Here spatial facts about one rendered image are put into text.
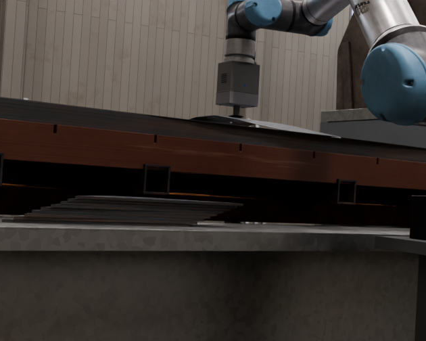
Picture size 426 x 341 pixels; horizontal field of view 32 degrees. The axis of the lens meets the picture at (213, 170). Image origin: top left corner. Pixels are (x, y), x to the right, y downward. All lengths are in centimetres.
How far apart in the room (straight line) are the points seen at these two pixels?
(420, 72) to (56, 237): 56
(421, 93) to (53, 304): 62
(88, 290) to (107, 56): 1094
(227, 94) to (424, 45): 75
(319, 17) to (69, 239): 96
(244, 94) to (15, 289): 89
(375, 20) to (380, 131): 138
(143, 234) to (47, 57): 1077
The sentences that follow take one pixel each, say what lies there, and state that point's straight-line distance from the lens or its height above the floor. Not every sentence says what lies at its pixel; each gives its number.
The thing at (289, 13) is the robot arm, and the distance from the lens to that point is 178.
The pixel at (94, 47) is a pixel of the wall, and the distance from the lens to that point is 1200.
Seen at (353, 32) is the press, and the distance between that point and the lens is 648.
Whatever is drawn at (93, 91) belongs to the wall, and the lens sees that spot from 1191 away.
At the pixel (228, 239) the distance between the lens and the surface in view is 110.
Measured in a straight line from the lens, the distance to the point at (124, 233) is 101.
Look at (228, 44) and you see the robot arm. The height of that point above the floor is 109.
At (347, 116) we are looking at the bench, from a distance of 271.
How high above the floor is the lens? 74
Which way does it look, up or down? 1 degrees up
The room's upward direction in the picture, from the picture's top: 3 degrees clockwise
